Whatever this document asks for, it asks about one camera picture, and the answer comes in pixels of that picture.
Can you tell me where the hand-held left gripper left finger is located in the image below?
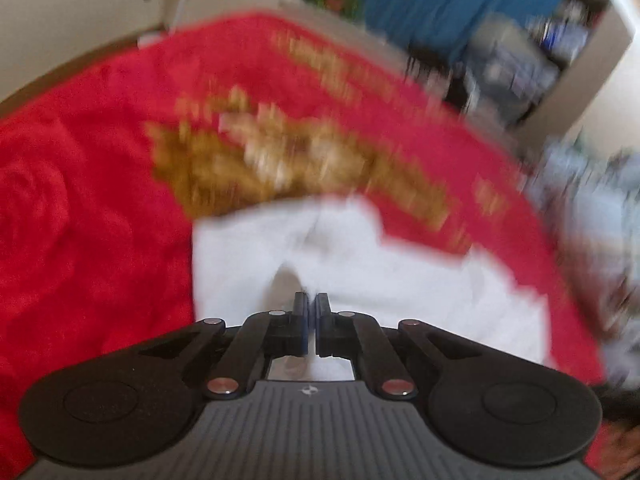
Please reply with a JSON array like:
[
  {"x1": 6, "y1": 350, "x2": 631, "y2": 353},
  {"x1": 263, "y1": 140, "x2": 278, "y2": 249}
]
[{"x1": 137, "y1": 292, "x2": 311, "y2": 402}]

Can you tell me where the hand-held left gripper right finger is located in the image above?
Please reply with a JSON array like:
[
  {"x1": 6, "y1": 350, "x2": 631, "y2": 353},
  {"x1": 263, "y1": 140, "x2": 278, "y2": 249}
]
[{"x1": 314, "y1": 292, "x2": 477, "y2": 401}]

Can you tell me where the white garment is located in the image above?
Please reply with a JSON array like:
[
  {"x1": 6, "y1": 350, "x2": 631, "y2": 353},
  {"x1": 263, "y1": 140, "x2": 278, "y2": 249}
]
[{"x1": 191, "y1": 194, "x2": 557, "y2": 386}]

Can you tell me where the red floral blanket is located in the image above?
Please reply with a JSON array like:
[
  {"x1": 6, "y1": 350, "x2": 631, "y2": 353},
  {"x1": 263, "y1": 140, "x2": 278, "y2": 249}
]
[{"x1": 0, "y1": 10, "x2": 621, "y2": 476}]

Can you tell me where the plaid duvet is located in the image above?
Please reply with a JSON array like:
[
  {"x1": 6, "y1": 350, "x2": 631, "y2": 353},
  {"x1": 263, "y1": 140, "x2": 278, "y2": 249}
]
[{"x1": 525, "y1": 135, "x2": 640, "y2": 396}]

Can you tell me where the clear plastic storage box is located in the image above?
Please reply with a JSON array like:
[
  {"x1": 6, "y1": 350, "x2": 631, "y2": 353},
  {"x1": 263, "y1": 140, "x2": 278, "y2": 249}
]
[{"x1": 462, "y1": 14, "x2": 563, "y2": 128}]

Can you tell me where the dark shelf with packets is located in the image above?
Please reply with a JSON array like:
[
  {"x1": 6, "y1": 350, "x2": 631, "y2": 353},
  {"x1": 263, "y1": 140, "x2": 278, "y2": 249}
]
[{"x1": 530, "y1": 0, "x2": 603, "y2": 73}]

